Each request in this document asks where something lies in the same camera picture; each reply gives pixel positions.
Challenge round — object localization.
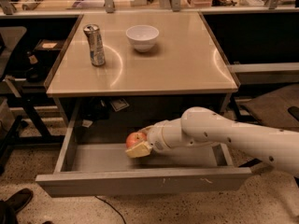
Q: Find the black shoe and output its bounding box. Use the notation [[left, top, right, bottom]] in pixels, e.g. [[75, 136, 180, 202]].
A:
[[6, 188, 33, 213]]

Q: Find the white ceramic bowl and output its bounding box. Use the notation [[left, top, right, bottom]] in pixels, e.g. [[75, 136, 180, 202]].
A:
[[126, 25, 160, 52]]

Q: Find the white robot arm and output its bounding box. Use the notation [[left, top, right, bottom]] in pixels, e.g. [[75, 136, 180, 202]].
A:
[[126, 107, 299, 177]]

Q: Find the black floor cable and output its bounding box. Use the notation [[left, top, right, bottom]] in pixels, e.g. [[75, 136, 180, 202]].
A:
[[94, 195, 128, 224]]

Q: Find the white paper tag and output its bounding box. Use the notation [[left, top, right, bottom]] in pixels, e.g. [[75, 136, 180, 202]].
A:
[[110, 98, 129, 112]]

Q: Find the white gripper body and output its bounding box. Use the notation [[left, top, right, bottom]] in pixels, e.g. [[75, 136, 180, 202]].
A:
[[147, 121, 174, 153]]

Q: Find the silver blue drink can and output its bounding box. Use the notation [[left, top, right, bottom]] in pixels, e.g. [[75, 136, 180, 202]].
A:
[[83, 24, 106, 66]]

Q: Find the red apple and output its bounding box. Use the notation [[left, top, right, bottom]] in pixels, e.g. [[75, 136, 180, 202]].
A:
[[126, 132, 147, 148]]

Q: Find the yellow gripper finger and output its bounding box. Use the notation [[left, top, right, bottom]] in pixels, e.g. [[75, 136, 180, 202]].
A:
[[126, 141, 152, 158], [139, 125, 154, 134]]

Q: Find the open grey top drawer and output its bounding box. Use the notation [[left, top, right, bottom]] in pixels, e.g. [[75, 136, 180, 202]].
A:
[[36, 111, 252, 197]]

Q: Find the brown office chair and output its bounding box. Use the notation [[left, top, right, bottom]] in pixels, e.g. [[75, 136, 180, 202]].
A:
[[232, 84, 299, 170]]

